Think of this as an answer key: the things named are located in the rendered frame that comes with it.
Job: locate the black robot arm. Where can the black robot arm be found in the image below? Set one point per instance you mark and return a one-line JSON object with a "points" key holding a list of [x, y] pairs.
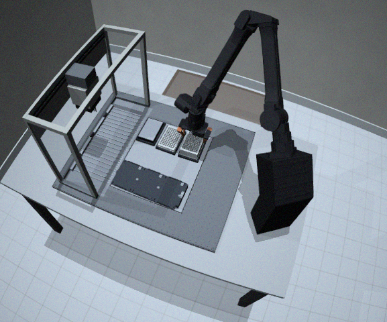
{"points": [[274, 117]]}

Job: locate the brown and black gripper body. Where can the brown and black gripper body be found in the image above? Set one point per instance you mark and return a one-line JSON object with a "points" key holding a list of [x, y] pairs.
{"points": [[196, 128]]}

